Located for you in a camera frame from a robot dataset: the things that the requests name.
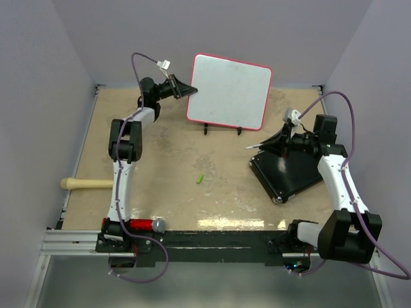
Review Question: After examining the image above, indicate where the white whiteboard marker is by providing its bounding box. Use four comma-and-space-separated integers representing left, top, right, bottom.
245, 144, 261, 150

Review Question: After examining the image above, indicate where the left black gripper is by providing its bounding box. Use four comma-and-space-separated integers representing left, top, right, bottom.
153, 74, 197, 102

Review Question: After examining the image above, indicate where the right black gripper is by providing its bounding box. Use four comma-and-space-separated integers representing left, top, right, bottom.
259, 123, 317, 159

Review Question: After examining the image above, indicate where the black hard case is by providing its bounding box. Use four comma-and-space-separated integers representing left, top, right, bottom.
249, 151, 322, 204

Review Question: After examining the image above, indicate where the green marker cap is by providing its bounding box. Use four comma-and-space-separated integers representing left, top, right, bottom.
196, 174, 204, 184

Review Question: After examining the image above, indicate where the aluminium rail frame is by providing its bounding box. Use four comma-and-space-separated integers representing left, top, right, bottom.
24, 83, 107, 308

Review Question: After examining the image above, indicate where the wire whiteboard stand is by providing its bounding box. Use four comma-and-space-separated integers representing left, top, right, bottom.
203, 123, 243, 135

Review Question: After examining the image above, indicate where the pink framed whiteboard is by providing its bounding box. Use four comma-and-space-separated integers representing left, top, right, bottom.
186, 54, 273, 131

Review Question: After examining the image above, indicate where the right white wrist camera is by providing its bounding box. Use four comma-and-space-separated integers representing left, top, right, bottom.
283, 108, 301, 126

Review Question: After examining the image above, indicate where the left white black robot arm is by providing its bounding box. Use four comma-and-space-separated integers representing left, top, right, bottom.
97, 74, 198, 252

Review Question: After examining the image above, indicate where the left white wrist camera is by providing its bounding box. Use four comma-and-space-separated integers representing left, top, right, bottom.
157, 60, 171, 78

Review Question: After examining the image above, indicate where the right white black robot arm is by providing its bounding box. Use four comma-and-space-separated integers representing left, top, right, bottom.
259, 108, 382, 264

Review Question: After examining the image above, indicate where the red cylinder with grey cap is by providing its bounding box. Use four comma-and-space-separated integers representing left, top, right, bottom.
127, 218, 166, 233

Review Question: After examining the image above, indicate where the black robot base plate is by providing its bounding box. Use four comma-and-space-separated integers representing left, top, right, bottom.
95, 229, 322, 268

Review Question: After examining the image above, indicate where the wooden pestle handle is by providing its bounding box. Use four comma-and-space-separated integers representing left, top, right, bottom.
60, 178, 113, 191

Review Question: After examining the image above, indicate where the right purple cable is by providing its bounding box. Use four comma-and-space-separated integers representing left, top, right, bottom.
288, 91, 411, 279

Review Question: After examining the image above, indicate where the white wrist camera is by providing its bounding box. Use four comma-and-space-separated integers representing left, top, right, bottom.
157, 60, 171, 78
283, 108, 301, 126

